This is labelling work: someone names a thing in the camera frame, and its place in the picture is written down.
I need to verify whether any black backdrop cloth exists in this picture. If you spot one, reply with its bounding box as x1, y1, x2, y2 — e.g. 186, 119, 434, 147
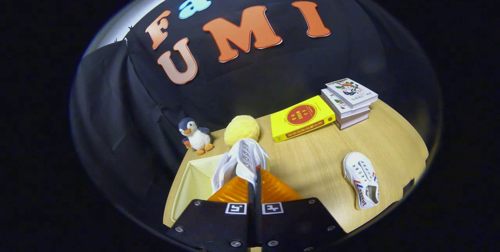
70, 0, 442, 221

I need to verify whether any white book with floral cover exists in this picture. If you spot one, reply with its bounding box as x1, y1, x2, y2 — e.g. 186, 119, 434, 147
325, 78, 379, 109

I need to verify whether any yellow book with red circle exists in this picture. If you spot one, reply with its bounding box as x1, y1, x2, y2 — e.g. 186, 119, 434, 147
270, 95, 336, 143

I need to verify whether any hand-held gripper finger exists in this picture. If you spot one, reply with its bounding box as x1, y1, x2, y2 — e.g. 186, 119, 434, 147
255, 167, 347, 252
166, 176, 255, 252

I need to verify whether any beige fabric storage box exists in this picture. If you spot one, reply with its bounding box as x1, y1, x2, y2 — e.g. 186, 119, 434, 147
171, 154, 225, 222

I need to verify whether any yellow round plush toy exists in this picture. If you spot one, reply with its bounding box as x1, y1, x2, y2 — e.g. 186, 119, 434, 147
223, 115, 261, 147

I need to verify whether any white striped canvas shoe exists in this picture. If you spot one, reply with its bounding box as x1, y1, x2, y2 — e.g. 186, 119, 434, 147
343, 152, 380, 210
211, 138, 271, 195

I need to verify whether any penguin plush toy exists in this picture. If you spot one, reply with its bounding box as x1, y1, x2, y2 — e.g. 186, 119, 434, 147
178, 117, 214, 155

